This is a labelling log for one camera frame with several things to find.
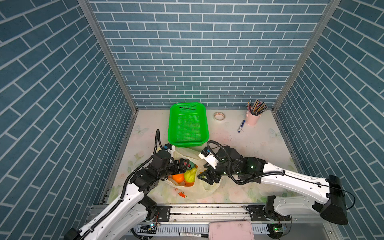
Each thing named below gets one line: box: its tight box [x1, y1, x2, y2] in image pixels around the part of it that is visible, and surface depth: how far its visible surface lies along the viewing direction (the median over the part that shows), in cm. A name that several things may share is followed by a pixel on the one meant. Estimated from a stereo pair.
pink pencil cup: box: [245, 111, 261, 126], surface depth 112 cm
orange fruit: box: [172, 173, 185, 184], surface depth 82 cm
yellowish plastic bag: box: [163, 148, 221, 201], surface depth 74 cm
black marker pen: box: [179, 232, 209, 238], surface depth 69 cm
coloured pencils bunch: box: [247, 99, 268, 116], surface depth 107 cm
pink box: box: [208, 221, 255, 240], surface depth 69 cm
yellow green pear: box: [184, 167, 198, 183], surface depth 77 cm
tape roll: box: [214, 112, 226, 121], surface depth 118 cm
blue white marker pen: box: [237, 119, 246, 133], surface depth 110 cm
